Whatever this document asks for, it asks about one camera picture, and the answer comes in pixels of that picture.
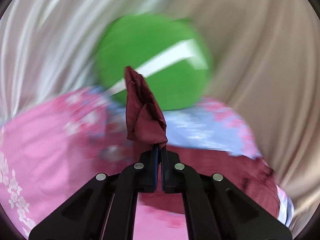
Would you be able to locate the maroon quilted down jacket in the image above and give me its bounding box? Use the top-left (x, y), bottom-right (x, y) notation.
top-left (94, 68), bottom-right (281, 218)

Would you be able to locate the pink floral bed quilt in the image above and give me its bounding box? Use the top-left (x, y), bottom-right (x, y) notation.
top-left (1, 87), bottom-right (294, 239)

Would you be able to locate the green plush pillow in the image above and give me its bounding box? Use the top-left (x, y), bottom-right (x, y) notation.
top-left (95, 14), bottom-right (214, 111)

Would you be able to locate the silver white curtain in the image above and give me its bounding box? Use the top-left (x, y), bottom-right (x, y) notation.
top-left (1, 0), bottom-right (169, 122)

